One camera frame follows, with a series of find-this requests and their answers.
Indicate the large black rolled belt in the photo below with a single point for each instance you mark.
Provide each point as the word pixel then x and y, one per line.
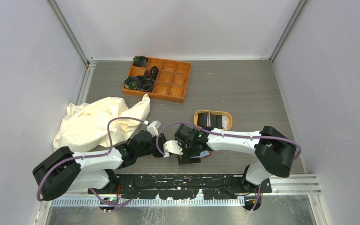
pixel 144 83

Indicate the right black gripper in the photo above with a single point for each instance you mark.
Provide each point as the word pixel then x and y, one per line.
pixel 185 154

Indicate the cream cloth bag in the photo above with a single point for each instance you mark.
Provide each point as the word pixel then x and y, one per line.
pixel 105 122

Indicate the dark rolled belt middle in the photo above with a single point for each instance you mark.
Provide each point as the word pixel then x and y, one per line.
pixel 152 72

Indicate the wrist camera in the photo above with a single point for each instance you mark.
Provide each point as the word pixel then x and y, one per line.
pixel 153 127
pixel 172 147

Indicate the dark rolled belt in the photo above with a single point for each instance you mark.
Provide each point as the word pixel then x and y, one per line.
pixel 140 61
pixel 152 72

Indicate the green rolled belt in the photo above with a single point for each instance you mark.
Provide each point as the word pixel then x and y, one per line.
pixel 130 83

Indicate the tan oval tray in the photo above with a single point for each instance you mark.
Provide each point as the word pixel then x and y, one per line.
pixel 215 112

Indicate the orange compartment organizer tray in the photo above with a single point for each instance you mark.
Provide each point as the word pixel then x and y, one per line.
pixel 171 83

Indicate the red card holder wallet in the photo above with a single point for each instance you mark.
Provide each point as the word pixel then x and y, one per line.
pixel 203 154

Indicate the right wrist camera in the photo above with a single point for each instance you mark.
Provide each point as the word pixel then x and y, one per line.
pixel 172 147

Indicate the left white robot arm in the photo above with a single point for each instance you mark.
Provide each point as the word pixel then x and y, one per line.
pixel 66 170

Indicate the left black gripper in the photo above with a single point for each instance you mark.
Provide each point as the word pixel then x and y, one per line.
pixel 161 139

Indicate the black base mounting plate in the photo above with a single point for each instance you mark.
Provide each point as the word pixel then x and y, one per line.
pixel 178 187

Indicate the dark rolled belt top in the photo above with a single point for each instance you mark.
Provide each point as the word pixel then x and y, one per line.
pixel 140 61

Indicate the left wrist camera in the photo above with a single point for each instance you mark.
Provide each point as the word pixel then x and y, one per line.
pixel 153 127

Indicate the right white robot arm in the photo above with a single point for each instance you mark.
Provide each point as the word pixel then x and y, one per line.
pixel 275 153

